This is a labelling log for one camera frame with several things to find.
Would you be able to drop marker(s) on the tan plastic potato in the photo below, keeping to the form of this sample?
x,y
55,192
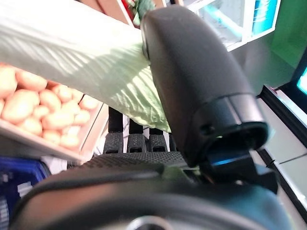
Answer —
x,y
70,141
88,103
62,92
50,99
57,119
81,117
20,105

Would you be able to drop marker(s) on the white frame glass door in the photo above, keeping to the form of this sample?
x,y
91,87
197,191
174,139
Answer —
x,y
239,36

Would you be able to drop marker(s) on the wooden potato crate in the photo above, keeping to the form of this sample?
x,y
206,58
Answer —
x,y
24,136

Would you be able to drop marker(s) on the blue plastic shopping basket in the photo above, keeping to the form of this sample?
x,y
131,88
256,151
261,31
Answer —
x,y
14,172

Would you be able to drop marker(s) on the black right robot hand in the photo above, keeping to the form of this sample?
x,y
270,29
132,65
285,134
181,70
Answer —
x,y
192,72

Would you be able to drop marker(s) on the green broccoli head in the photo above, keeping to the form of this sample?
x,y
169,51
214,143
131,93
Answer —
x,y
144,7

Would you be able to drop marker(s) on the green white napa cabbage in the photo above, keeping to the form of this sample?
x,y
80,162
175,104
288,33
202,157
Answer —
x,y
60,48

